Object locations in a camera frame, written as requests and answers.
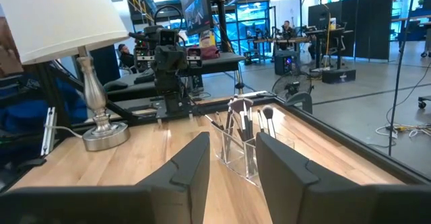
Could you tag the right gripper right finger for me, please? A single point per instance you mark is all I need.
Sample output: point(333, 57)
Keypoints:
point(286, 190)

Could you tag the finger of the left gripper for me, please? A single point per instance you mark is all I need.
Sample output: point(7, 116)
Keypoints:
point(163, 57)
point(179, 57)

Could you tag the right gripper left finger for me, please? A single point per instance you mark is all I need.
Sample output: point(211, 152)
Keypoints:
point(188, 183)

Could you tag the clear acrylic organizer box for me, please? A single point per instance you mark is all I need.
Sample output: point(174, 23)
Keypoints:
point(235, 156)

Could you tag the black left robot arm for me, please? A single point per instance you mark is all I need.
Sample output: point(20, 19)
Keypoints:
point(171, 89)

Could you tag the person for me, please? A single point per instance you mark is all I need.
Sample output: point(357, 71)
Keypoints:
point(288, 30)
point(126, 59)

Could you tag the pink cloth bag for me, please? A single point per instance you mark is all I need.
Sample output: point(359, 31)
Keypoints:
point(208, 53)

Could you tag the yellow snack bag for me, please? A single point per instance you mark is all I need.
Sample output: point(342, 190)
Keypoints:
point(207, 39)

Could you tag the black computer mouse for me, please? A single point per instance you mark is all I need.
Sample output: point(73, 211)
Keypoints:
point(116, 86)

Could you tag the black desk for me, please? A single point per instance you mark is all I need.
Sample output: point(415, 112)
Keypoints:
point(219, 64)

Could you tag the computer monitor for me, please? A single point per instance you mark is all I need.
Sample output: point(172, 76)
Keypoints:
point(195, 8)

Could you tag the black monitor stand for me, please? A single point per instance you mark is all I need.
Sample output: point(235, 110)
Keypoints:
point(222, 22)

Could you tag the background work desk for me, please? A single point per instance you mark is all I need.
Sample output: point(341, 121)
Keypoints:
point(269, 40)

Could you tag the table lamp white shade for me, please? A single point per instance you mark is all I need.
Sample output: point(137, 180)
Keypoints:
point(60, 15)

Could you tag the table edge clamp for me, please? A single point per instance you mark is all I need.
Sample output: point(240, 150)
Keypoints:
point(299, 98)

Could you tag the black box with light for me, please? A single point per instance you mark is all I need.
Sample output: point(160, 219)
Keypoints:
point(281, 66)

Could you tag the black floor fan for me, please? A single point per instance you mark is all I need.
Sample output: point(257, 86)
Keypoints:
point(291, 86)

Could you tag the silver aluminium extrusion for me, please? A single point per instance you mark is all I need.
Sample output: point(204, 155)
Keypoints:
point(48, 133)

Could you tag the black floor case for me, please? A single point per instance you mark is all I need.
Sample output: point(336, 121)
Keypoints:
point(338, 76)

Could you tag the blue fabric object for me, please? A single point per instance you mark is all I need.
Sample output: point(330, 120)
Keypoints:
point(20, 116)

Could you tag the black cart caster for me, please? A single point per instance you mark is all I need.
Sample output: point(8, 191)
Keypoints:
point(425, 101)

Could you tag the black partition panel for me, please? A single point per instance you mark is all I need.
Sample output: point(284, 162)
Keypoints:
point(370, 25)

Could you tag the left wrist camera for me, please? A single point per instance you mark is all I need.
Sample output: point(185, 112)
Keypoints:
point(167, 37)

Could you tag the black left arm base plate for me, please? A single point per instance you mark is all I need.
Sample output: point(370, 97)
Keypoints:
point(161, 115)

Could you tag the black table frame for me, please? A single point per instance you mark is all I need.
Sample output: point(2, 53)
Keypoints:
point(336, 136)

